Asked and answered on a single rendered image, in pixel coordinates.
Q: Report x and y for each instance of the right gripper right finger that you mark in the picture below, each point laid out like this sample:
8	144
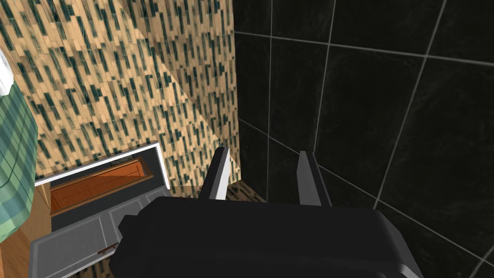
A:
310	181

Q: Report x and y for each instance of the white rounded object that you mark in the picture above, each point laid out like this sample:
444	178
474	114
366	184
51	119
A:
4	77

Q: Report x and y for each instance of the grey panelled door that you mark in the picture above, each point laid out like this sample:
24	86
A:
73	245

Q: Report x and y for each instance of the green plaid cloth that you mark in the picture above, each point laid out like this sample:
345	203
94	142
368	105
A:
15	162

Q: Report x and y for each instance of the orange wooden panel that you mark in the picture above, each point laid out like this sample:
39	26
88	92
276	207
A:
96	185

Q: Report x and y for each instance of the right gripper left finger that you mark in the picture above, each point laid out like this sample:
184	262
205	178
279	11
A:
216	177

